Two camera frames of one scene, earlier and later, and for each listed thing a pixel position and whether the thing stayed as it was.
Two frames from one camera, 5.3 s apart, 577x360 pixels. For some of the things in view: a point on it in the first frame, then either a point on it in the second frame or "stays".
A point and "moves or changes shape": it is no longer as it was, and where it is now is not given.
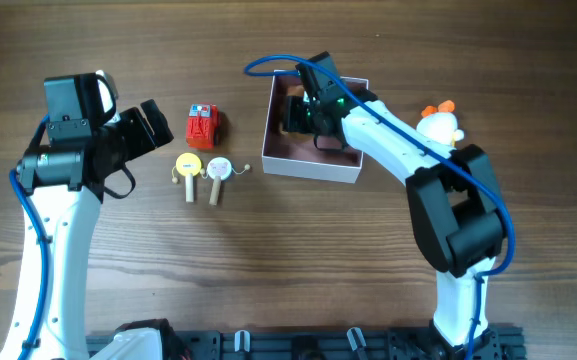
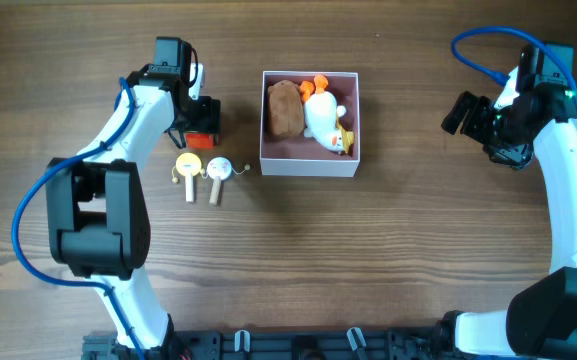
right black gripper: [291, 115] -> [513, 156]
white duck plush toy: [440, 124] moves or changes shape
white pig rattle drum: [218, 169] stays
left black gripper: [144, 139] -> [209, 119]
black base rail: [507, 343] stays
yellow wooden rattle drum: [188, 165] stays
